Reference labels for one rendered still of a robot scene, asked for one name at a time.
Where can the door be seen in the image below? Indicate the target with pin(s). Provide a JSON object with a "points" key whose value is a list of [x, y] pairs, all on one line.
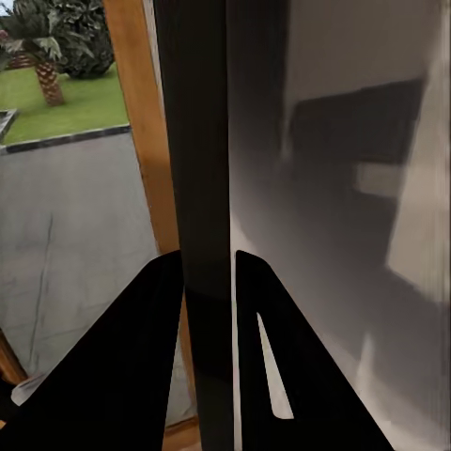
{"points": [[86, 191]]}

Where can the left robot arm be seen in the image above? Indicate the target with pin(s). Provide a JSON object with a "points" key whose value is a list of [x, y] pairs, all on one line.
{"points": [[13, 396]]}

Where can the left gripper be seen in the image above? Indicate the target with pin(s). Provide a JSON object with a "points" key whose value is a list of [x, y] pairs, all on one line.
{"points": [[7, 405]]}

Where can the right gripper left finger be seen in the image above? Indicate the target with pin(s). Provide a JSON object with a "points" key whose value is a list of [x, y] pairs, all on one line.
{"points": [[111, 391]]}

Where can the poster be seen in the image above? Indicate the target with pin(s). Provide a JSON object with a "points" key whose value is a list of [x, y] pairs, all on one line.
{"points": [[191, 38]]}

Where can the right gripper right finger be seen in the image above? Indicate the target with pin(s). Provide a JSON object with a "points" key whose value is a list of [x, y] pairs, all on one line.
{"points": [[328, 414]]}

